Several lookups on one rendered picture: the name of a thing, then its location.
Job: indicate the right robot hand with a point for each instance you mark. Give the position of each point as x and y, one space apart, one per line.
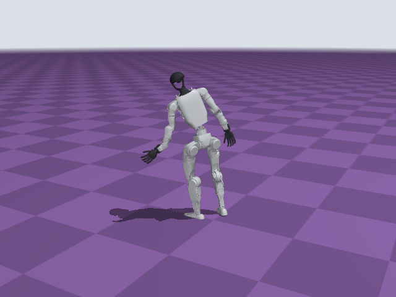
229 136

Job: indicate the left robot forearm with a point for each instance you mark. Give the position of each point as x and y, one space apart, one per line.
166 138

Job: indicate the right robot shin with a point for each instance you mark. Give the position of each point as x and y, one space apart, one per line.
219 190

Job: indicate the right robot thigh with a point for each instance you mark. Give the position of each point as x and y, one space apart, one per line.
213 153

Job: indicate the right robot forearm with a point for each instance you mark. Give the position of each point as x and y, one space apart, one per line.
221 119

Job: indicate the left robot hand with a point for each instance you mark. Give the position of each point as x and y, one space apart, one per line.
151 154

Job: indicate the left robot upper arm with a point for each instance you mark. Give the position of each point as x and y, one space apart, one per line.
172 107

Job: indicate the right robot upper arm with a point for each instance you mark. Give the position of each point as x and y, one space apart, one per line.
209 100

